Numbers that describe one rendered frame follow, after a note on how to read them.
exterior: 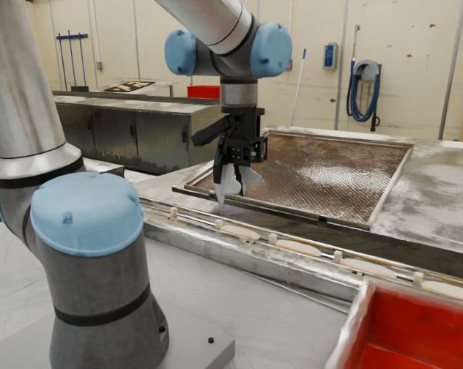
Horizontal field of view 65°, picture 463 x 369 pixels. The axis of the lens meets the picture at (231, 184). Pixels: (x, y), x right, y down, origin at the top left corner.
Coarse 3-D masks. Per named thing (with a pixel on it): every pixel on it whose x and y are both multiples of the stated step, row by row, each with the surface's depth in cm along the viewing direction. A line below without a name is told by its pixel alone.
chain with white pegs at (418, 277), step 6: (174, 210) 92; (174, 216) 92; (216, 222) 84; (222, 222) 85; (216, 228) 85; (270, 234) 77; (276, 234) 78; (270, 240) 77; (276, 240) 78; (336, 252) 70; (336, 258) 70; (414, 276) 63; (420, 276) 62; (414, 282) 63; (420, 282) 62
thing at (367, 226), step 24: (288, 144) 125; (312, 144) 123; (336, 144) 120; (360, 144) 118; (384, 144) 116; (408, 144) 112; (264, 168) 108; (288, 168) 107; (336, 168) 104; (360, 168) 102; (384, 168) 101; (264, 192) 95; (336, 192) 92; (384, 192) 89; (312, 216) 82; (336, 216) 81
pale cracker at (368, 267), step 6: (348, 258) 70; (342, 264) 69; (348, 264) 68; (354, 264) 68; (360, 264) 67; (366, 264) 68; (372, 264) 68; (360, 270) 66; (366, 270) 66; (372, 270) 66; (378, 270) 66; (384, 270) 66; (390, 270) 66; (384, 276) 65; (390, 276) 65
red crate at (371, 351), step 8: (368, 344) 53; (368, 352) 52; (376, 352) 52; (384, 352) 52; (392, 352) 52; (368, 360) 50; (376, 360) 50; (384, 360) 50; (392, 360) 50; (400, 360) 50; (408, 360) 50; (416, 360) 50; (360, 368) 49; (368, 368) 49; (376, 368) 49; (384, 368) 49; (392, 368) 49; (400, 368) 49; (408, 368) 49; (416, 368) 49; (424, 368) 49; (432, 368) 49; (440, 368) 49
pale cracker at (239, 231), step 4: (224, 228) 83; (228, 228) 83; (232, 228) 83; (236, 228) 82; (240, 228) 82; (244, 228) 83; (228, 232) 82; (232, 232) 81; (236, 232) 81; (240, 232) 81; (244, 232) 81; (248, 232) 81; (252, 232) 81; (244, 236) 80; (248, 236) 79; (252, 236) 79; (256, 236) 80
